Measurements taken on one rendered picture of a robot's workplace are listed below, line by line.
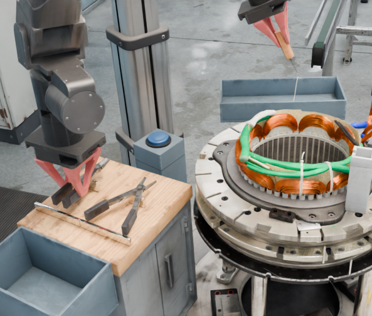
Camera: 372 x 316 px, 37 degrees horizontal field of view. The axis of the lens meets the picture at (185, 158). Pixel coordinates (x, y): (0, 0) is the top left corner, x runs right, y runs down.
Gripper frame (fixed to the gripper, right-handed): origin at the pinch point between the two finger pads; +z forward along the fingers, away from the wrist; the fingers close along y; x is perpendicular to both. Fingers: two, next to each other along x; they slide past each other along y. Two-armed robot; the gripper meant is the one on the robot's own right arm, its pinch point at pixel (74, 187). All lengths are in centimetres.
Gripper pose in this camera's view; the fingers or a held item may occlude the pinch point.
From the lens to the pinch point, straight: 85.6
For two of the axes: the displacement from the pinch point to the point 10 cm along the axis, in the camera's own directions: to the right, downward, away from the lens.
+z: 0.5, 8.3, 5.5
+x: 4.8, -5.0, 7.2
